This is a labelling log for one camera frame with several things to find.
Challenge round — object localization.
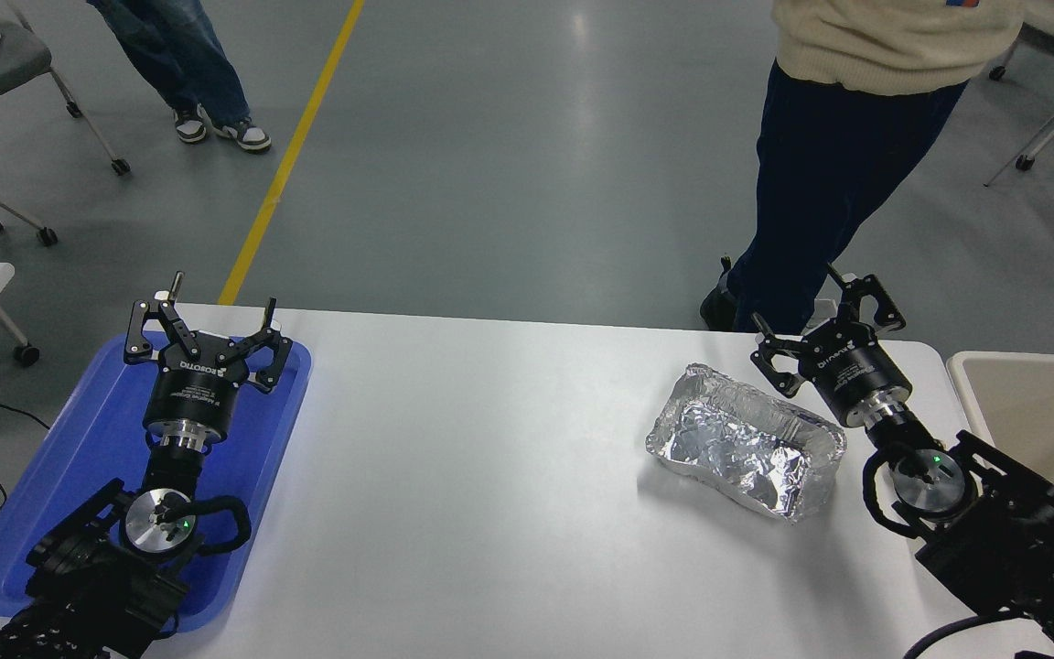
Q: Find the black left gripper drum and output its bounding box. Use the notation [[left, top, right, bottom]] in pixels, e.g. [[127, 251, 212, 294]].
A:
[[143, 334, 253, 440]]

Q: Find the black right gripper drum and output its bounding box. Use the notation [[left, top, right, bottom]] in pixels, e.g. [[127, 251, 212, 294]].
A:
[[799, 319, 913, 427]]

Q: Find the crumpled silver foil tray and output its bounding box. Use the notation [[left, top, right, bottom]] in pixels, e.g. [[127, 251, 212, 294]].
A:
[[645, 362, 848, 525]]

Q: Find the person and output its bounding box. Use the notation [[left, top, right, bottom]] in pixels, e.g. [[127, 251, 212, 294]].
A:
[[86, 0, 274, 155], [699, 0, 1027, 335]]

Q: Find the blue plastic tray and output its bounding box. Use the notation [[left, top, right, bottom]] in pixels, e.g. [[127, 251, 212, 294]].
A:
[[0, 331, 314, 634]]

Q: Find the large pale bin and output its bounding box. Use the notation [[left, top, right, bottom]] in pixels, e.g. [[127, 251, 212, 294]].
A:
[[946, 351, 1054, 561]]

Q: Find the grey seat wheeled chair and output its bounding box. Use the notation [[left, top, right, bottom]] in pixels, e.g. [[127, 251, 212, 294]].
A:
[[0, 0, 132, 177]]

